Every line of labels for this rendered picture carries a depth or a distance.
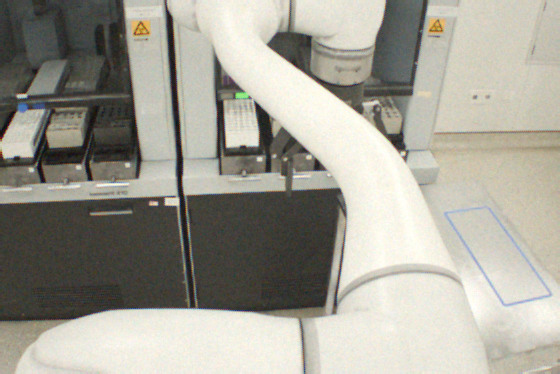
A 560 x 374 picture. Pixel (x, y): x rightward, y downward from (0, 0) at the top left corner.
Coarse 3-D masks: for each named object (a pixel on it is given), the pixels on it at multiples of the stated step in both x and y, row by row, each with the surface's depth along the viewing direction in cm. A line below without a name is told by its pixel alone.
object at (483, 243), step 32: (448, 192) 154; (480, 192) 155; (448, 224) 143; (480, 224) 144; (512, 224) 144; (480, 256) 134; (512, 256) 134; (480, 288) 125; (512, 288) 125; (544, 288) 125; (480, 320) 117; (512, 320) 117; (544, 320) 117; (512, 352) 110
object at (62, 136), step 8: (56, 128) 163; (64, 128) 163; (72, 128) 163; (80, 128) 164; (48, 136) 163; (56, 136) 163; (64, 136) 163; (72, 136) 164; (80, 136) 164; (56, 144) 165; (64, 144) 165; (72, 144) 166; (80, 144) 166
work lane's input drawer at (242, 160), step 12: (228, 156) 167; (240, 156) 167; (252, 156) 168; (264, 156) 168; (228, 168) 169; (240, 168) 170; (252, 168) 171; (264, 168) 171; (228, 180) 167; (240, 180) 167; (252, 180) 168
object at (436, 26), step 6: (450, 0) 153; (456, 0) 153; (432, 18) 156; (432, 24) 157; (438, 24) 157; (444, 24) 157; (432, 30) 158; (438, 30) 158; (432, 36) 159; (438, 36) 160; (444, 36) 160; (426, 42) 160; (432, 42) 161; (438, 42) 161; (444, 42) 161; (426, 96) 172
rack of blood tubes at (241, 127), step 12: (228, 108) 179; (240, 108) 179; (252, 108) 179; (228, 120) 173; (240, 120) 173; (252, 120) 174; (228, 132) 167; (240, 132) 167; (252, 132) 167; (228, 144) 169; (240, 144) 169; (252, 144) 170
